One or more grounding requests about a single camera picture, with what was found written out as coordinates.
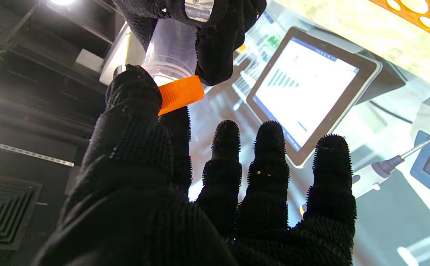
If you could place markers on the grey perforated metal strip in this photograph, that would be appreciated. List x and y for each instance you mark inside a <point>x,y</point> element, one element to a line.
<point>26,152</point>

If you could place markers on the clear plastic test tube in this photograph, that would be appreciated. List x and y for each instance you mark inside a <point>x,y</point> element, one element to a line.
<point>172,48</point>

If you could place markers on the black square ceiling vent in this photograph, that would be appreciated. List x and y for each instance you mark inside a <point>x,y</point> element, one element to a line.
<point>4,214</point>

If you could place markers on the printed laboratory backdrop poster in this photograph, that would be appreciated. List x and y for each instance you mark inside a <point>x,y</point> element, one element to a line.
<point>385,92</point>

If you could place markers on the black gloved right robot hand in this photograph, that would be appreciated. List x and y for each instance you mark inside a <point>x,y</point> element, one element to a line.
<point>218,44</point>

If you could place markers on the orange tube cap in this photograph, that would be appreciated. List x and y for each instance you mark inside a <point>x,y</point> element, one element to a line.
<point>181,94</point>

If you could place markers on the orange test tube rack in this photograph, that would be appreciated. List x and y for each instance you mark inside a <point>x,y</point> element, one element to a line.
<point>410,11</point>

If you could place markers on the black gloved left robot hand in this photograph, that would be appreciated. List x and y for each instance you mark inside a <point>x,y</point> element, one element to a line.
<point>126,207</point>

